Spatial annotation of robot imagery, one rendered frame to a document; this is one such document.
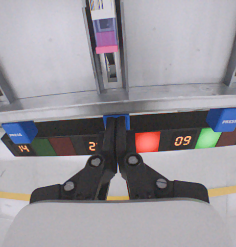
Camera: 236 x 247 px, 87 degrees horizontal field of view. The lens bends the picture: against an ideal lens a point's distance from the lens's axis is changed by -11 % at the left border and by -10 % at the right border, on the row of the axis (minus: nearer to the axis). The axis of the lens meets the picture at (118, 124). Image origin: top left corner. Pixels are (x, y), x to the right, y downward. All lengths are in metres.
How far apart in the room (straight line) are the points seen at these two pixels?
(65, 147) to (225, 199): 1.03
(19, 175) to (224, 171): 1.33
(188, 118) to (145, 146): 0.07
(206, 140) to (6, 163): 1.17
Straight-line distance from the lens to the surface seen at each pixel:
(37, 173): 1.05
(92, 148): 0.19
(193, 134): 0.19
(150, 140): 0.18
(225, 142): 0.23
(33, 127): 0.18
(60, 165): 0.95
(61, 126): 0.20
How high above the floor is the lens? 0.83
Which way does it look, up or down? 84 degrees down
